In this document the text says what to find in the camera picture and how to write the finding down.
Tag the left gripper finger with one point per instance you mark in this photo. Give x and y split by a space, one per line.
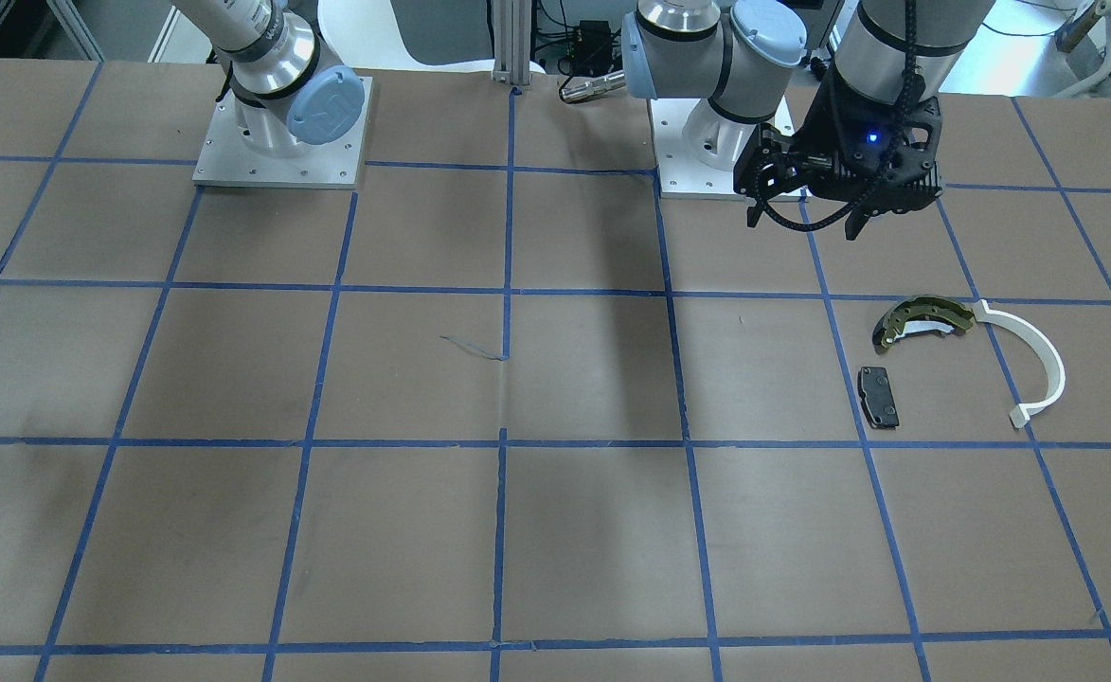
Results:
863 213
770 170

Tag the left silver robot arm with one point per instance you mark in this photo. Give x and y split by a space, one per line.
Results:
741 58

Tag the black brake pad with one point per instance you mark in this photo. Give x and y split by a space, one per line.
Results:
877 398

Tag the aluminium frame post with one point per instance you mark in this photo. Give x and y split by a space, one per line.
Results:
511 33

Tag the olive green brake shoe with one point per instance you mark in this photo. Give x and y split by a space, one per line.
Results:
921 314

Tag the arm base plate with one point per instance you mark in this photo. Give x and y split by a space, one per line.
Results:
247 147
696 149

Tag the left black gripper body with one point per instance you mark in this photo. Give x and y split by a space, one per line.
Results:
832 126

